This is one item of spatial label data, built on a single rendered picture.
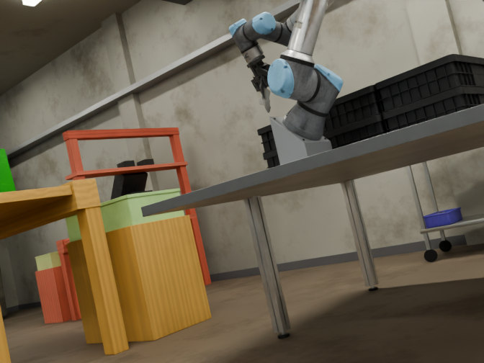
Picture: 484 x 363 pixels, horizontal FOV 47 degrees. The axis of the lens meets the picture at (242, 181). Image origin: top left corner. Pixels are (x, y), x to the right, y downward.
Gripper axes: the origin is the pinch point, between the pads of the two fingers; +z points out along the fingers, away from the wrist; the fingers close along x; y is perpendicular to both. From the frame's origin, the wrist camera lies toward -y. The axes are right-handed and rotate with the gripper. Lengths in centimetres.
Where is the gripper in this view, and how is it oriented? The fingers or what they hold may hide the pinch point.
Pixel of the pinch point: (283, 103)
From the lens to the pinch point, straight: 216.6
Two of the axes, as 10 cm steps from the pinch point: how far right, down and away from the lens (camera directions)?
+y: -4.8, 0.7, 8.8
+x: -7.3, 5.3, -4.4
